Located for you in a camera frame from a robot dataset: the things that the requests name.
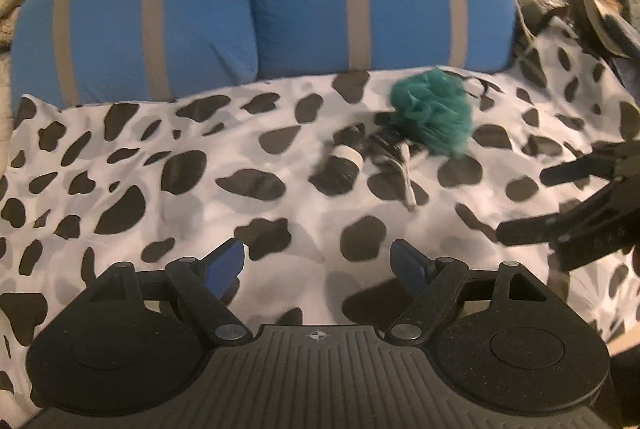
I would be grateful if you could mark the cow print blanket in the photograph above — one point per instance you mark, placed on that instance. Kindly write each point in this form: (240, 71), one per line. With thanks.
(200, 189)

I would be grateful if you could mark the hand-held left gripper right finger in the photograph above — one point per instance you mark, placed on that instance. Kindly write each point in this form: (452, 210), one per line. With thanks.
(407, 262)

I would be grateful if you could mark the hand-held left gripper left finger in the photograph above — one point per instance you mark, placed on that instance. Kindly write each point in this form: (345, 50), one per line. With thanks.
(225, 265)

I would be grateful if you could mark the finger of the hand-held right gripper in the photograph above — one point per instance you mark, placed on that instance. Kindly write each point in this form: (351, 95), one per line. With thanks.
(530, 231)
(575, 170)

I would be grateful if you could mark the black and white tube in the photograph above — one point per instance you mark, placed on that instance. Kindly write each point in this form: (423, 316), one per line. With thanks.
(387, 141)

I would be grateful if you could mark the green mesh bath loofah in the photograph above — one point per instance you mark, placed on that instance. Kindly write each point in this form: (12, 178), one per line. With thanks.
(435, 109)

